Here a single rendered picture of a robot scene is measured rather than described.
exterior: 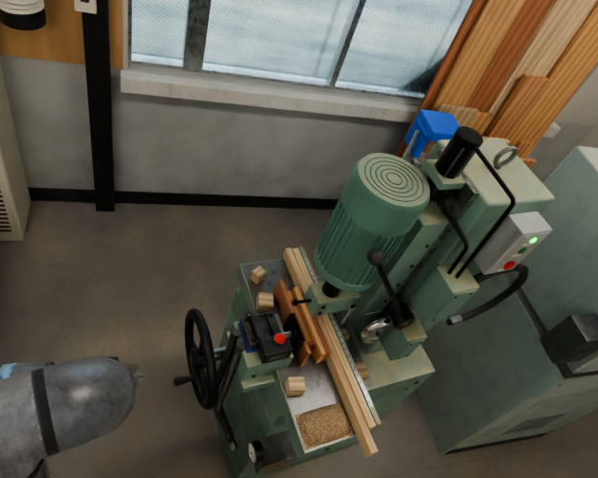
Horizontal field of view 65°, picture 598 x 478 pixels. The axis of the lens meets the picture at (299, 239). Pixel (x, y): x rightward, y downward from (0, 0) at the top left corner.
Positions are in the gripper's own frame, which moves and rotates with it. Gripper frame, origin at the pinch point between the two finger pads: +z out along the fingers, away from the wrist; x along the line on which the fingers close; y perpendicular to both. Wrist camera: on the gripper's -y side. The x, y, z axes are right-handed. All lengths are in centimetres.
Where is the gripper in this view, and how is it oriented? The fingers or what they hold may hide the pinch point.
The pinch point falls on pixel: (140, 377)
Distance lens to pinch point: 152.6
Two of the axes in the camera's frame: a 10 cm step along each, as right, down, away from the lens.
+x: -3.4, -7.6, 5.6
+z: 7.6, 1.3, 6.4
